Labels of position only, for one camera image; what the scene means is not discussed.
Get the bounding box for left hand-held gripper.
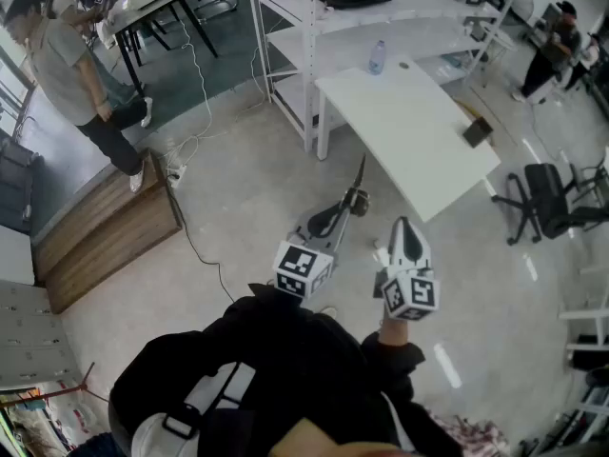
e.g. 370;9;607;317
273;191;361;300

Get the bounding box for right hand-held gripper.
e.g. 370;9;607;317
378;215;442;323

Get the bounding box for person's right forearm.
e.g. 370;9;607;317
361;318;427;399

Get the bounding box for person's black jacket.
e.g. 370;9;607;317
108;282;467;457

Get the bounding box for white table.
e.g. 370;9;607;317
313;54;502;224

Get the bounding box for black pen holder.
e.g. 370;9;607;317
462;116;495;149

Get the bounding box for black office chair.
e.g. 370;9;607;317
491;161;609;248

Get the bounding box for white power strip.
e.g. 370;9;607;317
166;162;189;189

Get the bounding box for clear plastic water bottle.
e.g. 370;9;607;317
366;39;387;76

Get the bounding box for white metal shelving unit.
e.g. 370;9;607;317
246;0;530;152

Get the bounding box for wooden platform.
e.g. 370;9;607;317
29;148;185;316

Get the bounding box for black-legged table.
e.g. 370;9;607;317
105;0;220;100

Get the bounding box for grey lockers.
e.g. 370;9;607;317
0;277;83;390

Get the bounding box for black cable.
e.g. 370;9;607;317
166;183;237;304

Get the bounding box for white cable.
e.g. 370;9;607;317
164;14;267;175

